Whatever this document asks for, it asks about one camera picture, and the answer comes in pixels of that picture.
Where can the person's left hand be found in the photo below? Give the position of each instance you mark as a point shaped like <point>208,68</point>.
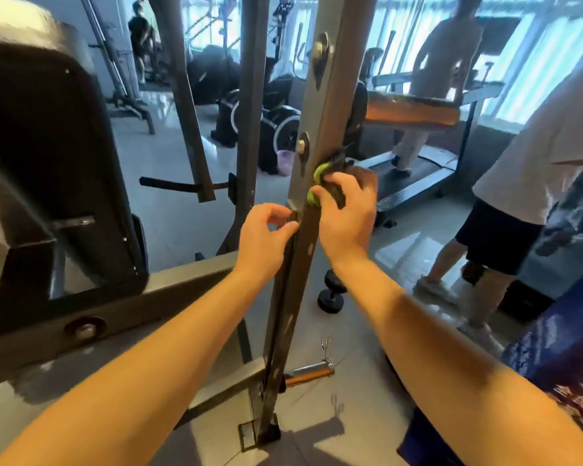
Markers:
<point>262,245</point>

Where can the person's right hand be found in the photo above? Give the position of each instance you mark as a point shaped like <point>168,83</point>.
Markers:
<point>345,223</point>

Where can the green cleaning cloth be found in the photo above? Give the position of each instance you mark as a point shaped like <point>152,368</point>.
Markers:
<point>321,179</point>

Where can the grey steel gym machine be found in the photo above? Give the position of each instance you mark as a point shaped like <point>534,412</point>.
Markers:
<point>316,111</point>

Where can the person's left forearm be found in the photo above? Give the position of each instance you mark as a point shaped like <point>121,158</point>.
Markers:
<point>126,393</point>

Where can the person's right forearm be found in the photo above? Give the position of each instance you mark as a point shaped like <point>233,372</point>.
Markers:
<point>466,383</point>

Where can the large black dumbbell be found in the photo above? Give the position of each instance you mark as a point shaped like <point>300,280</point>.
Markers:
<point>331,292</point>

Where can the pink plastic bucket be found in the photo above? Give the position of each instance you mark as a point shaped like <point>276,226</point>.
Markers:
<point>285,163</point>

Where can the black treadmill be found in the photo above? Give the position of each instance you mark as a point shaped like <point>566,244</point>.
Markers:
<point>418,174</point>

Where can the metal spring barbell collar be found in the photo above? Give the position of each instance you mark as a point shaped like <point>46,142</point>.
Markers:
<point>326,346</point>

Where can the chrome weight storage peg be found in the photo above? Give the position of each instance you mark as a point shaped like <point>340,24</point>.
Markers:
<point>306,373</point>

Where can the black padded bench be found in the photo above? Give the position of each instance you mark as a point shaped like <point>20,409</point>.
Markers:
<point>49,170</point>

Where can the large bright window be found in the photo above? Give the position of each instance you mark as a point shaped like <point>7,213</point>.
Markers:
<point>534,63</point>

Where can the dark blue stand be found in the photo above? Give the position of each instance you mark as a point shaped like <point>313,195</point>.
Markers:
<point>544,383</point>

